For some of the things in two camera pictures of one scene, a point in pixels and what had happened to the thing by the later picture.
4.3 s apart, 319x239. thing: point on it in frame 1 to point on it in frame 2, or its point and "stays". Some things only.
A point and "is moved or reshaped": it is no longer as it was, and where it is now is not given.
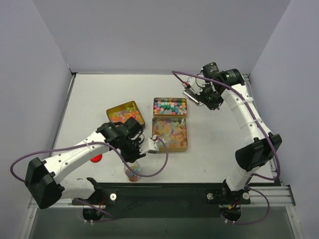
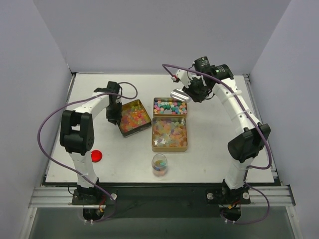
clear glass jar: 135,166 to 159,165
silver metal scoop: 190,94 is moved or reshaped
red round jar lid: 96,159 stays
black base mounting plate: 164,199 stays
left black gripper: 133,153 to 113,112
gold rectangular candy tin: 170,107 stays
